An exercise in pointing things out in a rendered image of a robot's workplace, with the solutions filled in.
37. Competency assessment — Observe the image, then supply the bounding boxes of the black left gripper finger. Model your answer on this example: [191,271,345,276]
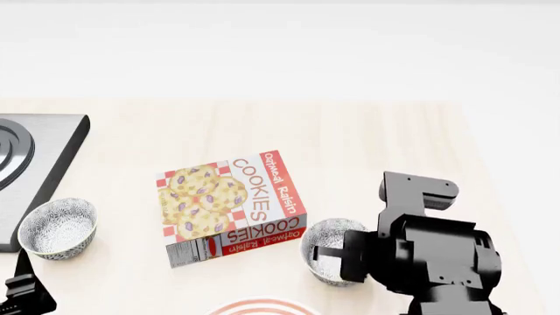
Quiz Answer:
[14,250,37,284]

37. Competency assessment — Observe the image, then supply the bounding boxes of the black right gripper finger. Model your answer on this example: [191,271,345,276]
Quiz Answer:
[311,244,347,261]
[339,228,374,285]

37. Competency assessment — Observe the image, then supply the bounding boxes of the black white patterned bowl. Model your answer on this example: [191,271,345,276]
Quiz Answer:
[17,197,99,263]
[299,217,373,287]

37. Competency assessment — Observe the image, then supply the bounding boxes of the white plate red rings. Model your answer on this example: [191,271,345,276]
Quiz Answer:
[202,294,326,315]

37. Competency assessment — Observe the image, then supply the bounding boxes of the oatmeal raisin cookies box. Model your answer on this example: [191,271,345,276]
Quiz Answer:
[155,150,308,270]

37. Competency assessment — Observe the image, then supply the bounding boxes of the black round stove burner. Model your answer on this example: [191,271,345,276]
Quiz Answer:
[0,117,36,192]

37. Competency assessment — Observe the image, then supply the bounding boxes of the grey flat stove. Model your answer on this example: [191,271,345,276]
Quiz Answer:
[0,113,92,254]

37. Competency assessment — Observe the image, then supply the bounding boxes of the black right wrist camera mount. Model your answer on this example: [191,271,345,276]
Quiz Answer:
[377,170,460,238]

